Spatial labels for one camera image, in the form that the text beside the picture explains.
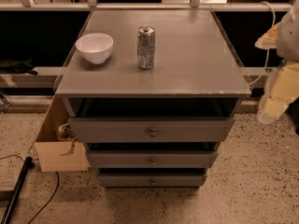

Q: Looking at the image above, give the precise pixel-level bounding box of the crumpled paper bag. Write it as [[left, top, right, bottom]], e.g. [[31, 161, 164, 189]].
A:
[[56, 123, 76, 141]]

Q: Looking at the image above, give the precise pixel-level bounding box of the grey drawer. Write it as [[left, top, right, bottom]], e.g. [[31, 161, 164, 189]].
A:
[[98, 174, 206, 187], [88, 150, 218, 168], [69, 118, 235, 143]]

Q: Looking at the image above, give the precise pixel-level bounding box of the black floor cable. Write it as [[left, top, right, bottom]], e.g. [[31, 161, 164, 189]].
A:
[[0, 154, 60, 224]]

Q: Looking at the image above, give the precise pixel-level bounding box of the grey top drawer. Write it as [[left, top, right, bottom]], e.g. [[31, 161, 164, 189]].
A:
[[69, 118, 235, 143]]

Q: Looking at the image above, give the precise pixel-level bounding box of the grey bottom drawer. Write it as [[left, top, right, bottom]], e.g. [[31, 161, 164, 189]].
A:
[[98, 174, 206, 187]]

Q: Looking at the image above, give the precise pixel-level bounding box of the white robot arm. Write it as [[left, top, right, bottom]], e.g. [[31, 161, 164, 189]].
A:
[[255, 2, 299, 124]]

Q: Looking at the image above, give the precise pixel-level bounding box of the silver soda can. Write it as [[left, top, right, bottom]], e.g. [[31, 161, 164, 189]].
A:
[[137, 25, 155, 70]]

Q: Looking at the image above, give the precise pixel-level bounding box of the white ceramic bowl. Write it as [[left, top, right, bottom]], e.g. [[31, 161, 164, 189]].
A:
[[76, 33, 114, 64]]

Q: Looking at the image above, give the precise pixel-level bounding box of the white hanging cable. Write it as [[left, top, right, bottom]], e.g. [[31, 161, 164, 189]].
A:
[[248, 0, 277, 87]]

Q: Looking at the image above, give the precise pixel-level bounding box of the black cloth on ledge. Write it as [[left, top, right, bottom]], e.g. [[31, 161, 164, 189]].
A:
[[0, 59, 37, 76]]

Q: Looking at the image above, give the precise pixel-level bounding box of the black floor bar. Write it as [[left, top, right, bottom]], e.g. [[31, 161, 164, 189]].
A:
[[0, 157, 34, 224]]

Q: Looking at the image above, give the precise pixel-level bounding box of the wooden side box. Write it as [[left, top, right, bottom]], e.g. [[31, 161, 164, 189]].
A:
[[35, 97, 90, 172]]

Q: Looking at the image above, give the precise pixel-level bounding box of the grey middle drawer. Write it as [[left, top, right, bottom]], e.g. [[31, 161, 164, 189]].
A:
[[88, 150, 218, 168]]

